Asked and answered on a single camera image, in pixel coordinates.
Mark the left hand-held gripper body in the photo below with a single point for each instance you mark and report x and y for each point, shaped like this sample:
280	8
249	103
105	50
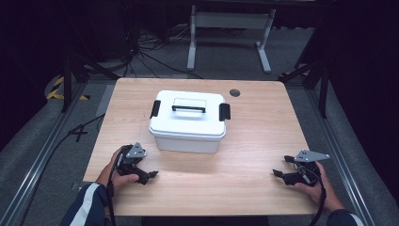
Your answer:
127	163

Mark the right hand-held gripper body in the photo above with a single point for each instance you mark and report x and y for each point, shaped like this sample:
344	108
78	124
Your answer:
309	172

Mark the white plastic storage box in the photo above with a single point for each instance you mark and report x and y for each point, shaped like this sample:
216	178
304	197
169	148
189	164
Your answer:
188	145

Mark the person's left hand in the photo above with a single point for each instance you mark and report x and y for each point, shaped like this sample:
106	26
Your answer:
109	177

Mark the person's right hand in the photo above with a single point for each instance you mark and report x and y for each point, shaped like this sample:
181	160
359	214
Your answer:
326	193

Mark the black tape floor mark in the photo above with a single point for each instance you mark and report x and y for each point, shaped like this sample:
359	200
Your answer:
79	132

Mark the black tripod stand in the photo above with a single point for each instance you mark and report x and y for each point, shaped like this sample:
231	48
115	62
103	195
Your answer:
67	84
323	91

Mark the yellow black floor tape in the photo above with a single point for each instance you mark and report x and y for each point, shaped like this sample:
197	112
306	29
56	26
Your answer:
58	91

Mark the metal floor rail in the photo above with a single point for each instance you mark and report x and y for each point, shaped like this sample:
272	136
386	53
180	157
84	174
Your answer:
340	150
34	169

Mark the white metal desk frame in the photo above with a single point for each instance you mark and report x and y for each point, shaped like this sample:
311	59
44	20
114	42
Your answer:
232	20

